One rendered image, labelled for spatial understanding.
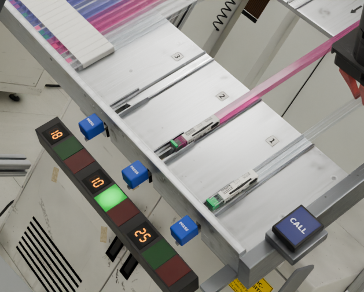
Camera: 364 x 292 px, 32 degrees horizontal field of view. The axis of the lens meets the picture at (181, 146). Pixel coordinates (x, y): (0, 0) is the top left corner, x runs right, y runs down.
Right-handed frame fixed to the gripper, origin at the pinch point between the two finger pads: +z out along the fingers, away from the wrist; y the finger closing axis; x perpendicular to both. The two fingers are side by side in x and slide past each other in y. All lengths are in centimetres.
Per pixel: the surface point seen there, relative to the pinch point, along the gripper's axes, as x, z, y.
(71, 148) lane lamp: 38.0, 0.3, 21.2
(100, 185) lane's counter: 38.3, 0.2, 13.1
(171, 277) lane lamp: 39.0, 0.0, -4.1
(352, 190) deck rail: 13.4, -0.6, -10.2
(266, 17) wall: -104, 142, 126
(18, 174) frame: 42, 50, 59
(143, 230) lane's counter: 37.9, 0.1, 3.5
